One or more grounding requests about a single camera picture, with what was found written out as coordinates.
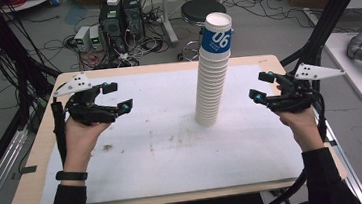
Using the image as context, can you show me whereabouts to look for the black cable bundle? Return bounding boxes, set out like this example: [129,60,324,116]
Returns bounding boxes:
[0,0,68,140]

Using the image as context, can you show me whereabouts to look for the black round stool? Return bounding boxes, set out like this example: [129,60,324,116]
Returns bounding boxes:
[171,0,233,63]

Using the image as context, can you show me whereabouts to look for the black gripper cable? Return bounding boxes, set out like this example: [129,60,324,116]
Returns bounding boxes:
[253,86,336,204]

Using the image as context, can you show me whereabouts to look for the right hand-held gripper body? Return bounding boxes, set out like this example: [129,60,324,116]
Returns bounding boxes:
[263,58,350,117]

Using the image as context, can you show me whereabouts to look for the black computer tower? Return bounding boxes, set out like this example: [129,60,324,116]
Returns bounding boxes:
[96,0,131,56]
[122,0,147,42]

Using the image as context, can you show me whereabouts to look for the grey metal stand leg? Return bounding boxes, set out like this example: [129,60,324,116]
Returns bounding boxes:
[158,0,181,48]

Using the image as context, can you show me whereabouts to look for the stack of white paper cups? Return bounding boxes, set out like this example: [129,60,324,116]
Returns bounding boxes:
[185,10,243,130]

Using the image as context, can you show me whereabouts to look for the person's right hand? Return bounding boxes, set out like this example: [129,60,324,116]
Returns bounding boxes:
[274,101,326,156]

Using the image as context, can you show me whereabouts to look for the white power supply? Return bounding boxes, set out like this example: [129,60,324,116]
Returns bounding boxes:
[87,24,105,52]
[72,24,94,54]

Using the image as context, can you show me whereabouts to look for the black strap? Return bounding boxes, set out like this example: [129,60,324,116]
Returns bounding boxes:
[49,98,72,168]

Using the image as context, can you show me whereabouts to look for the black frame post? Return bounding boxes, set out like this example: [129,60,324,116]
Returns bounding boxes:
[274,0,362,70]

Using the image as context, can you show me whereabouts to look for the light wooden table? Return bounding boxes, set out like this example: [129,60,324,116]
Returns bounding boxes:
[0,46,350,204]

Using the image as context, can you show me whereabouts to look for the black wristband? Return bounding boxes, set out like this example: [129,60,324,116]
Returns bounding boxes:
[54,167,89,184]

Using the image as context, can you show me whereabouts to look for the white paper sheet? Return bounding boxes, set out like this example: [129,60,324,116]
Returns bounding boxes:
[26,58,308,204]

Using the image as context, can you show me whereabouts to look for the white platform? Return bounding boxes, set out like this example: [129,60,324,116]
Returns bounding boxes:
[322,29,362,108]

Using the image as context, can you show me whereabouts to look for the person's left hand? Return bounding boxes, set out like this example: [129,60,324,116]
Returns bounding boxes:
[57,112,116,177]

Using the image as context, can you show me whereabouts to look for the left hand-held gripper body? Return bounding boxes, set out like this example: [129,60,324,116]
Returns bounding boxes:
[51,68,119,130]

